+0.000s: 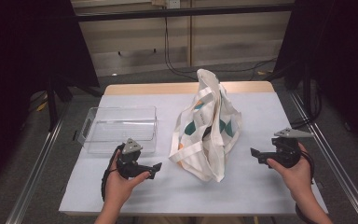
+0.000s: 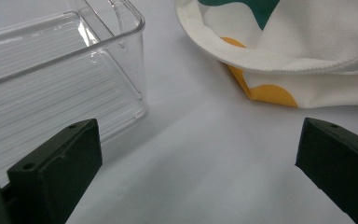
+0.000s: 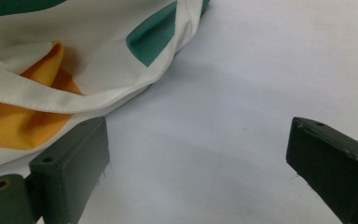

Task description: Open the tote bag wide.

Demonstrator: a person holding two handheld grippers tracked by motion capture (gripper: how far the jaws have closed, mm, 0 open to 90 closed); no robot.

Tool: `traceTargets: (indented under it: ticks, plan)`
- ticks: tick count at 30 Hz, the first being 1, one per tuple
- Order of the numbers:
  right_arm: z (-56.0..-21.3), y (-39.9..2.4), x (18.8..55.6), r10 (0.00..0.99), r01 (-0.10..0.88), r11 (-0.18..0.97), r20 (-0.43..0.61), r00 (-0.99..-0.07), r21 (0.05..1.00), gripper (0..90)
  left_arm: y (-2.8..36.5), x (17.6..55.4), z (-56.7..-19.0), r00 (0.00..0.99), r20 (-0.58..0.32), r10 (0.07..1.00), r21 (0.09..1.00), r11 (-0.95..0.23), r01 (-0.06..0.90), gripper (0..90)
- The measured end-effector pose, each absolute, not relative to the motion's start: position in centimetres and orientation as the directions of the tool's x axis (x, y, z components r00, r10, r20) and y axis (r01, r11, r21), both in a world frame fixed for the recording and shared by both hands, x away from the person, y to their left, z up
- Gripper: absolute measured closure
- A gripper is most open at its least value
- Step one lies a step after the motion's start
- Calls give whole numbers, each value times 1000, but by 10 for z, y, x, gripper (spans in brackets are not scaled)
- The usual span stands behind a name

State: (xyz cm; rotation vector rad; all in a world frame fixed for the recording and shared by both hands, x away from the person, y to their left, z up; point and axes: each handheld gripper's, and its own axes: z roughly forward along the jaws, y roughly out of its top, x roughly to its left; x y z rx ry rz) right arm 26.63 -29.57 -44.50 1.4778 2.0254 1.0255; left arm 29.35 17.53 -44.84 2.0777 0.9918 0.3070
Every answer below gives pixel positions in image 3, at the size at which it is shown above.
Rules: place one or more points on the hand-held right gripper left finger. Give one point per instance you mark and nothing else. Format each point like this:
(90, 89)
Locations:
(74, 161)

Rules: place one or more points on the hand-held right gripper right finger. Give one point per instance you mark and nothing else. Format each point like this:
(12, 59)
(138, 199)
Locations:
(332, 161)

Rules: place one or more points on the white green yellow cloth bag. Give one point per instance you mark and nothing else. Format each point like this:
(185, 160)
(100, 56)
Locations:
(105, 62)

